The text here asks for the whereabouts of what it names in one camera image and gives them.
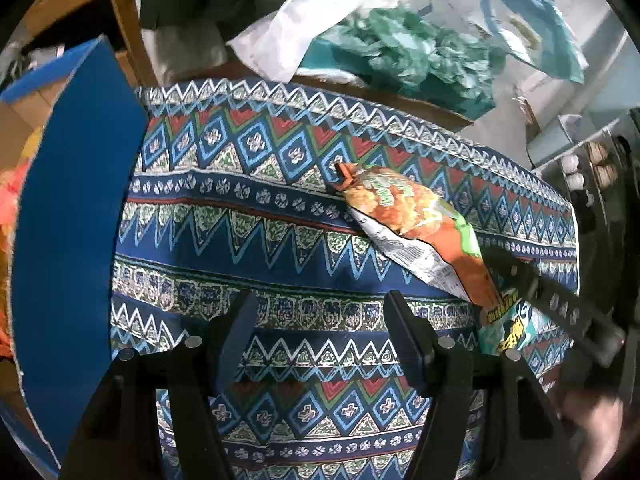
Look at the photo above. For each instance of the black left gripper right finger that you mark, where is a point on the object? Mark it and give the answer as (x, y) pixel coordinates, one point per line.
(488, 415)

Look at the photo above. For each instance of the teal anime snack bag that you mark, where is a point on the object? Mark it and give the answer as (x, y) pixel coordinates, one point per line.
(511, 325)

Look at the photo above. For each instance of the orange chips snack bag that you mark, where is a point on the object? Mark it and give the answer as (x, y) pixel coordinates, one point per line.
(415, 228)

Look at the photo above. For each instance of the blue cardboard box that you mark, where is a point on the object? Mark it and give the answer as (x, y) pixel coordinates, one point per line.
(64, 243)

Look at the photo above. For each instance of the orange red snack bag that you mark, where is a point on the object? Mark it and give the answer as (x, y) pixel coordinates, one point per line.
(12, 181)

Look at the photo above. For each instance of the person's right hand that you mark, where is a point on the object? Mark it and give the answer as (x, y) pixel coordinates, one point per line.
(600, 417)

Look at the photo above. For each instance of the shoe rack with shoes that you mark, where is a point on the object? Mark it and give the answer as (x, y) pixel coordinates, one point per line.
(591, 167)

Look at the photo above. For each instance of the blue patterned tablecloth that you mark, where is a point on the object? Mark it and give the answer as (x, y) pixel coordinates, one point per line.
(234, 187)

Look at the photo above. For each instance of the teal box of green wrappers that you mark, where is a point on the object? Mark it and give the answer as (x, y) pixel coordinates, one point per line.
(395, 50)

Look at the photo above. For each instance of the blue white shopping bag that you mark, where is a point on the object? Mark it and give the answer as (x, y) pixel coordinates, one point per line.
(532, 31)

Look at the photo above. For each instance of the white plastic bag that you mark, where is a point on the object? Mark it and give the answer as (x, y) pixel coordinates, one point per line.
(274, 46)

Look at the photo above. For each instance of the wooden louvered wardrobe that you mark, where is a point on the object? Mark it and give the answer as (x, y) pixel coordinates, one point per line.
(41, 23)

